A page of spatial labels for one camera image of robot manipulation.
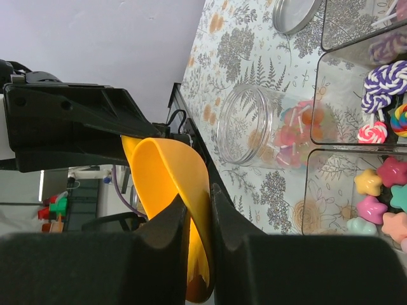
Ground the yellow plastic scoop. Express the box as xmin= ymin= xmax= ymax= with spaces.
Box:
xmin=120 ymin=135 xmax=216 ymax=302

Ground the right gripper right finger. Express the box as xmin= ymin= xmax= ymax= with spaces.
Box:
xmin=210 ymin=184 xmax=406 ymax=304

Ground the silver round jar lid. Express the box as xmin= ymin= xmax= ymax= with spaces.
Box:
xmin=272 ymin=0 xmax=322 ymax=35

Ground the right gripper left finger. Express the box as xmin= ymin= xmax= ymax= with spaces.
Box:
xmin=1 ymin=198 xmax=188 ymax=304

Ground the floral patterned table mat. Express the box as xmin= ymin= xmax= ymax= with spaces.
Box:
xmin=179 ymin=0 xmax=407 ymax=238

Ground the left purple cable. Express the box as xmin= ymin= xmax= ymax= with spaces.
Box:
xmin=113 ymin=163 xmax=149 ymax=220

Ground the clear compartment candy box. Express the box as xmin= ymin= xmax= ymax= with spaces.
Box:
xmin=300 ymin=0 xmax=407 ymax=255

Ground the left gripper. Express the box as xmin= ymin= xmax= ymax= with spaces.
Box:
xmin=1 ymin=73 xmax=162 ymax=173

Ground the clear plastic jar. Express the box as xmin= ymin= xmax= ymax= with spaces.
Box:
xmin=216 ymin=84 xmax=333 ymax=170

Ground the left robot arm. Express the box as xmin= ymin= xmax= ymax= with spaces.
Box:
xmin=1 ymin=60 xmax=165 ymax=173

